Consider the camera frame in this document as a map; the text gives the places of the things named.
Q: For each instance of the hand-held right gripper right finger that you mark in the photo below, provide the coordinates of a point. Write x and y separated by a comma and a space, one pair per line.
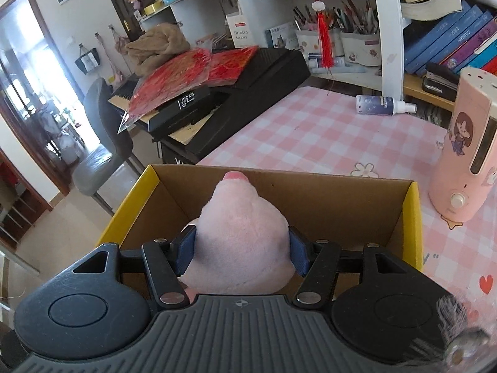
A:
299, 255

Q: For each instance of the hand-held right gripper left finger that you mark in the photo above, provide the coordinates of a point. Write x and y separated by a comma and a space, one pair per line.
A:
186, 249

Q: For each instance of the pale pink fluffy plush toy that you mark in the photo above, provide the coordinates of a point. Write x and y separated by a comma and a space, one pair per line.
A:
240, 233

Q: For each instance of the cardboard box yellow rim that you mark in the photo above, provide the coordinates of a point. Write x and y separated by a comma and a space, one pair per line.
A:
334, 209

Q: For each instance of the pink checkered tablecloth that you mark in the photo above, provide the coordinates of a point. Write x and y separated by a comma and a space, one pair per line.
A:
310, 132

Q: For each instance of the grey chair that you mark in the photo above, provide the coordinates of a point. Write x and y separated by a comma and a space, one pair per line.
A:
97, 155

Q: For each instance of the black box white print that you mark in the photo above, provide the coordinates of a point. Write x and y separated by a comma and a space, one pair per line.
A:
182, 110

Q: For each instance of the electronic piano keyboard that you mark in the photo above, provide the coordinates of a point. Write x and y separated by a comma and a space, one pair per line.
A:
124, 95

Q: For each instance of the purple spray bottle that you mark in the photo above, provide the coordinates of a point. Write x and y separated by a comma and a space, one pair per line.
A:
374, 105

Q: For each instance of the large red paper packet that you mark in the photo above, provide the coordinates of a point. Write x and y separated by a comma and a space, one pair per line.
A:
171, 77

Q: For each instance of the large black case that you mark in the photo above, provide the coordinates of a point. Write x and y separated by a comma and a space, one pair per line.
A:
264, 85

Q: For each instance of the pink cartoon humidifier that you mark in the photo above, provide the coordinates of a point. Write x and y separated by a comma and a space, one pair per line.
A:
454, 163

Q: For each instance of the small red paper packet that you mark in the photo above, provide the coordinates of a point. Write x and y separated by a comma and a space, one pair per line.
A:
229, 66

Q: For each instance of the brown crumpled cloth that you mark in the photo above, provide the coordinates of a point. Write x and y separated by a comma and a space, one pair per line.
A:
155, 48

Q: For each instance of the dark tote bag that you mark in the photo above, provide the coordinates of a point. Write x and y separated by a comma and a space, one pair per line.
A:
88, 60

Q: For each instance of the blue cat card box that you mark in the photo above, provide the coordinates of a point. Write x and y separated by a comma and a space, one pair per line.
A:
281, 37

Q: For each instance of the red tassel ornament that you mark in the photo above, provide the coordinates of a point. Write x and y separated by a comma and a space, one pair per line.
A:
325, 35

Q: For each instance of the black stapler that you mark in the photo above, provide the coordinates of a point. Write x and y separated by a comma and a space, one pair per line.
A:
438, 81

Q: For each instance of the white straws box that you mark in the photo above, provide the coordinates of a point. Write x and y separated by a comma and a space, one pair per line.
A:
242, 31

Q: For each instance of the white shelf unit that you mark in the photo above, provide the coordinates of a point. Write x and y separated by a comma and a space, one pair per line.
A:
390, 46

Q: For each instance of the stack of books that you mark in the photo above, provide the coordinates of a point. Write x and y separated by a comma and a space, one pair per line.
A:
450, 42

